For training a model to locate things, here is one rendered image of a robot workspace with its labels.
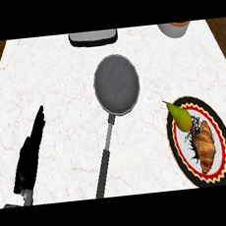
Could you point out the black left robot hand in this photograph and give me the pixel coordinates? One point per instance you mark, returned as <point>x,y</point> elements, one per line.
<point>29,153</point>

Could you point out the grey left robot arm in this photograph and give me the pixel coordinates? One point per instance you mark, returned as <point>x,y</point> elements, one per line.
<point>26,199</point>

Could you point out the black red patterned plate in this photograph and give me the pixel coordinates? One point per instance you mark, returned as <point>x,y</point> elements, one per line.
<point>221,169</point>

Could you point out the brown croissant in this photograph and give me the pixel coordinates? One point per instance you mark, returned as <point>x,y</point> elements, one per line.
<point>204,146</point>

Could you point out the grey frying pan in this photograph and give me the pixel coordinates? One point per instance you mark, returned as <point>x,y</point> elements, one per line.
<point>116,85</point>

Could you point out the green pear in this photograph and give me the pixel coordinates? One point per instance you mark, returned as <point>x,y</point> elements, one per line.
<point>181,117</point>

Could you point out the grey black appliance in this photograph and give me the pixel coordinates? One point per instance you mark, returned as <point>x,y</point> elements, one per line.
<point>93,38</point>

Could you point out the grey round pot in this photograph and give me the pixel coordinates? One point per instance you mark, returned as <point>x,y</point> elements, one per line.
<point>174,29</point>

